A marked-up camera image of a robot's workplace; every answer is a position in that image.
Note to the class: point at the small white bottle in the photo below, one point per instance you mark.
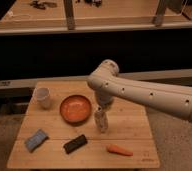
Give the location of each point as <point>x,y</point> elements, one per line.
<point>101,120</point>

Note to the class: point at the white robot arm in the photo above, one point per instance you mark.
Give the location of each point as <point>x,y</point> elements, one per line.
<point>172,99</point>

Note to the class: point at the wooden folding table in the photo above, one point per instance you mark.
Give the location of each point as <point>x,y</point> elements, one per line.
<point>128,128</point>

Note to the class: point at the white paper cup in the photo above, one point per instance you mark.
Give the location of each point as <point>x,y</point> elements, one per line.
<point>42,97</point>

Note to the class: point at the black rectangular block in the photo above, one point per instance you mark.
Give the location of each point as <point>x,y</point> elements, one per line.
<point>74,144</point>

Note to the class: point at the orange toy carrot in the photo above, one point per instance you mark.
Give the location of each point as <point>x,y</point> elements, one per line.
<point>118,150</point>

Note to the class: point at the wooden workbench in background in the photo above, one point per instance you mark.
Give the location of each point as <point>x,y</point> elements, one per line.
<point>48,16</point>

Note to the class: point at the blue sponge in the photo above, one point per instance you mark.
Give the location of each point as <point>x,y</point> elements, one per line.
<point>36,140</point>

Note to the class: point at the grey metal post left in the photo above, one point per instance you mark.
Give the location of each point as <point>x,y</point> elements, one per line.
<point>68,7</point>

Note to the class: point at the grey metal post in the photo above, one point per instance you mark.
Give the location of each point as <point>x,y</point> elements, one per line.
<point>160,12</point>
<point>68,7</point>

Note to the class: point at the grey metal post right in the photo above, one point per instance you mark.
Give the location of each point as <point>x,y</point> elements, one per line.
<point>160,12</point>

